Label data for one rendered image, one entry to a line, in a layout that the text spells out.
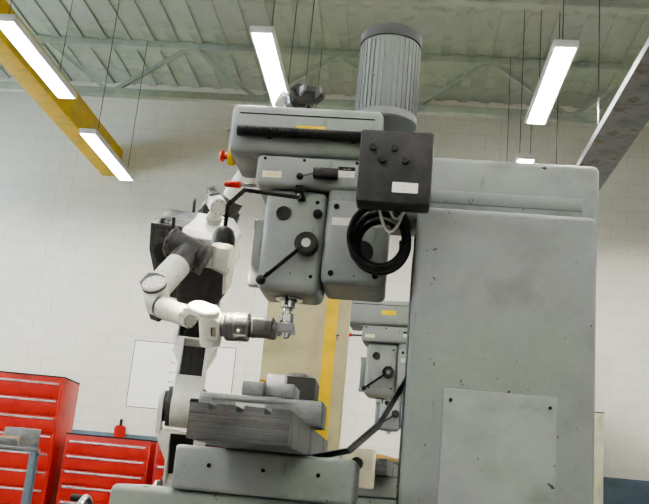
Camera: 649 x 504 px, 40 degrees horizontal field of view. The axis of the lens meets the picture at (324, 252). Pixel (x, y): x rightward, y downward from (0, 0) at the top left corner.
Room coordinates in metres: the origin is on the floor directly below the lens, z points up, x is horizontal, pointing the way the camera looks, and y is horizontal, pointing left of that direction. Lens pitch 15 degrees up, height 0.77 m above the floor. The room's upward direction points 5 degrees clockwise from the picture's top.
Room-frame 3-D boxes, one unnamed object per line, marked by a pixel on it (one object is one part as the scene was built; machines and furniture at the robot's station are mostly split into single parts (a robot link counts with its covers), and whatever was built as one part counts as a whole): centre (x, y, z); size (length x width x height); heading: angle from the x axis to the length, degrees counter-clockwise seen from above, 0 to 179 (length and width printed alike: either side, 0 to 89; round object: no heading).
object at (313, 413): (2.57, 0.13, 0.98); 0.35 x 0.15 x 0.11; 84
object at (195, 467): (2.65, 0.09, 0.78); 0.50 x 0.35 x 0.12; 85
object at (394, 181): (2.29, -0.17, 1.62); 0.20 x 0.09 x 0.21; 85
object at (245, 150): (2.65, 0.08, 1.81); 0.47 x 0.26 x 0.16; 85
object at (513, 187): (2.60, -0.40, 1.66); 0.80 x 0.23 x 0.20; 85
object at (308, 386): (3.06, 0.04, 1.02); 0.22 x 0.12 x 0.20; 176
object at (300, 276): (2.65, 0.09, 1.47); 0.21 x 0.19 x 0.32; 175
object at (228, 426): (2.62, 0.10, 0.88); 1.24 x 0.23 x 0.08; 175
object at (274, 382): (2.57, 0.10, 1.03); 0.06 x 0.05 x 0.06; 174
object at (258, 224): (2.66, 0.20, 1.45); 0.04 x 0.04 x 0.21; 85
